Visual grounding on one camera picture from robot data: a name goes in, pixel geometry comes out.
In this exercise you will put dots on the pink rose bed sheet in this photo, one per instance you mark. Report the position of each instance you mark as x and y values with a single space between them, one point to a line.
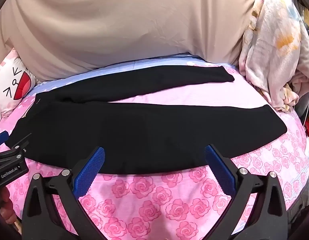
154 200

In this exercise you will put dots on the pale floral blanket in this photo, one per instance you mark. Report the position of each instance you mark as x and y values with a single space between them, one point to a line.
272 50

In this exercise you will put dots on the person's left hand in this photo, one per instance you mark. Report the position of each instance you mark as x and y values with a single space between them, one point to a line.
7 207

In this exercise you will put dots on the black pants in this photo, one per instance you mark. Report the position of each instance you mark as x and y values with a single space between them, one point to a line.
144 130

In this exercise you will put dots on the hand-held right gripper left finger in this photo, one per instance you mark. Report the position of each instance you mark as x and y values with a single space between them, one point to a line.
90 167

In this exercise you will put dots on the beige curtain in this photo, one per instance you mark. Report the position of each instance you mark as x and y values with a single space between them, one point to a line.
124 22

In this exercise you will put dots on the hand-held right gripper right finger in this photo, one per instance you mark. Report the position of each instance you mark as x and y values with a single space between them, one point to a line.
219 167

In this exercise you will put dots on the cat face pillow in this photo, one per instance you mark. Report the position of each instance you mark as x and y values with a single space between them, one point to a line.
12 85

